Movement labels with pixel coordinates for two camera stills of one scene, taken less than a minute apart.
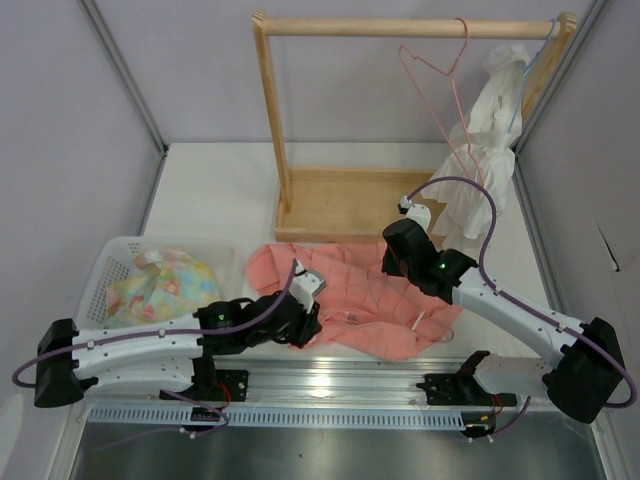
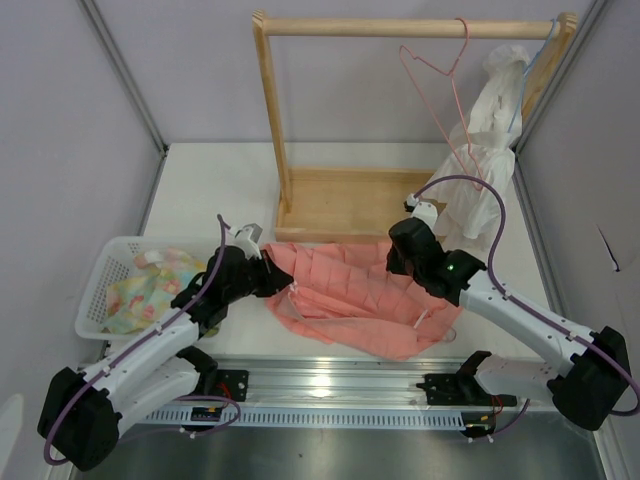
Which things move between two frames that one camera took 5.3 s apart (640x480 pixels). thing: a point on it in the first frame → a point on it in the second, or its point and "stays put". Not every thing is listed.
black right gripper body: x=395 y=267 stays put
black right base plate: x=463 y=387 stays put
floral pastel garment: x=172 y=288 stays put
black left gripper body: x=297 y=331 → x=255 y=277
